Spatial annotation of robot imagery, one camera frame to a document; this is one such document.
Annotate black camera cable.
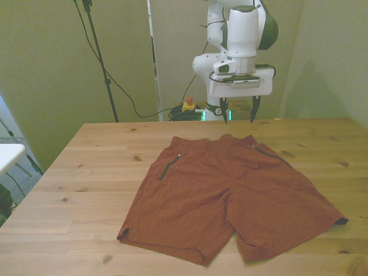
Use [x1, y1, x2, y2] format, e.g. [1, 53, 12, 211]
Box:
[72, 0, 185, 118]

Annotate black camera stand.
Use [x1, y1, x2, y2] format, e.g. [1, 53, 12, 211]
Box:
[82, 0, 120, 123]

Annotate yellow emergency stop box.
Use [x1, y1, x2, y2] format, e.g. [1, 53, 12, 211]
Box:
[181, 97, 197, 113]

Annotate coiled dark cable bundle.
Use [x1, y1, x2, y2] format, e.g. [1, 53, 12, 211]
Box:
[168, 105, 206, 122]

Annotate green leafy plant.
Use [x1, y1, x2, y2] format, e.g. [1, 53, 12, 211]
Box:
[0, 183, 16, 228]

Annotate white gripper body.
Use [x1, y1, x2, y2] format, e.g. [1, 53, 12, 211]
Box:
[209, 68, 273, 99]

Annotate thin black floor cable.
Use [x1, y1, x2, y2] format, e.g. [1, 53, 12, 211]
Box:
[4, 171, 26, 198]

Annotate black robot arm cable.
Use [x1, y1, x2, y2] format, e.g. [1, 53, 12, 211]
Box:
[182, 20, 276, 106]

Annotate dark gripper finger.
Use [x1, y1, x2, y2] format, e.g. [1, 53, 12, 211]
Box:
[220, 97, 229, 125]
[249, 95, 261, 124]

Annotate white vertical panel edge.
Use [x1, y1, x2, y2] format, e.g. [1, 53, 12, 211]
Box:
[146, 0, 163, 122]

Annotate rust red shorts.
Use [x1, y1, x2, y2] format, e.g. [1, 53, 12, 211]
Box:
[116, 134, 349, 267]

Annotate white side table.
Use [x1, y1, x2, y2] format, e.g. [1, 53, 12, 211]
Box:
[0, 117, 44, 178]

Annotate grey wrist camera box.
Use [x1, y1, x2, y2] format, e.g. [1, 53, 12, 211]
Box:
[223, 75, 262, 89]

